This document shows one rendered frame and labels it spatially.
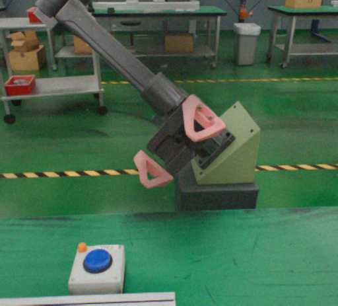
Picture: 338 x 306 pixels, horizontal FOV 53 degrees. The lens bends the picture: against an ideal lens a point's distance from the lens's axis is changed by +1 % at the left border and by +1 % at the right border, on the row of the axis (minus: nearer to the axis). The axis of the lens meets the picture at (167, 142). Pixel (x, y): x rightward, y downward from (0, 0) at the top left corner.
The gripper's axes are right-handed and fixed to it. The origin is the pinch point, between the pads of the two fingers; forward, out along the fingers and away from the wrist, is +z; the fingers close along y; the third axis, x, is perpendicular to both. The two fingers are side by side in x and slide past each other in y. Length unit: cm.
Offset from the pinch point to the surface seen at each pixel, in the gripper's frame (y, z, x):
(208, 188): -16.3, -35.1, 16.7
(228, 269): -13.8, -10.3, 23.1
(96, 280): -22.3, 2.7, 4.7
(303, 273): -5.5, -12.5, 33.2
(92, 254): -22.3, -0.7, 2.1
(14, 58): -236, -388, -209
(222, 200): -16.5, -35.8, 21.6
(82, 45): -166, -422, -151
